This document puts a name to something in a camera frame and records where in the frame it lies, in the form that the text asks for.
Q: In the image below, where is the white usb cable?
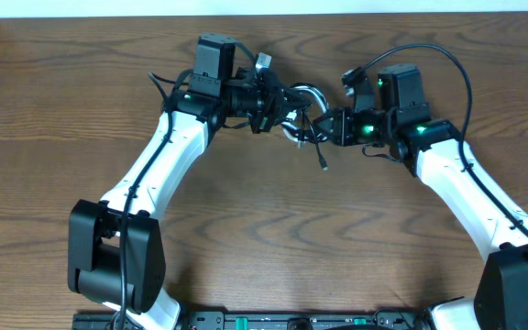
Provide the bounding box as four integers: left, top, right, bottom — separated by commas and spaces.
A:
280, 84, 330, 149

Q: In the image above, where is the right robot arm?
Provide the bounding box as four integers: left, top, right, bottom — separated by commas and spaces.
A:
313, 64, 528, 329

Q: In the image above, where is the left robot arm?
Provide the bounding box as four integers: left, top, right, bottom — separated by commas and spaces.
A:
67, 33, 311, 329

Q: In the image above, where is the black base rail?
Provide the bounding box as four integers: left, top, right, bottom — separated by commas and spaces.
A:
71, 310, 430, 330

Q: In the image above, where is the black usb cable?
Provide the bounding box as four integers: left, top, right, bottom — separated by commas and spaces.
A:
286, 82, 330, 171
286, 109, 329, 146

